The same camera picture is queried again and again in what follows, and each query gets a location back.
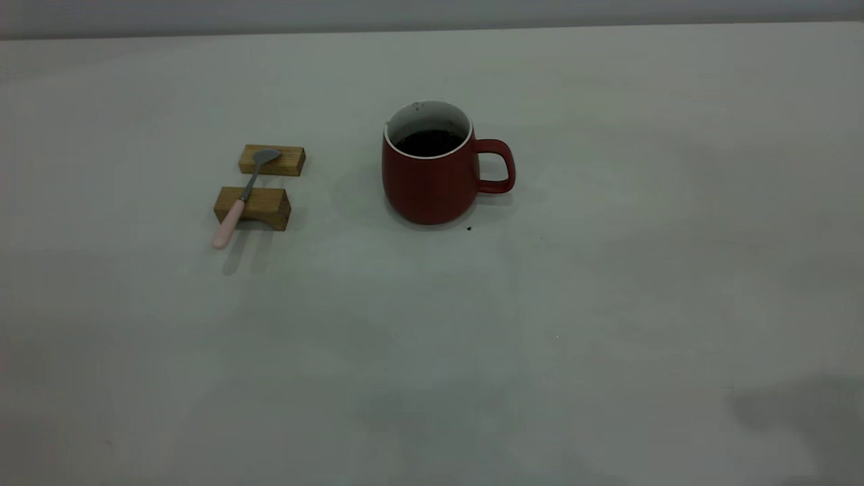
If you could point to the dark coffee liquid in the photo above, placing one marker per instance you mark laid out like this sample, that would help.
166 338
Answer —
428 143

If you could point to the flat rectangular wooden block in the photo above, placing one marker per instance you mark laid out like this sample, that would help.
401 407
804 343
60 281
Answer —
287 162

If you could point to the arched wooden block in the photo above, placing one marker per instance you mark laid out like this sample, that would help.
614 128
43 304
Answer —
266 202

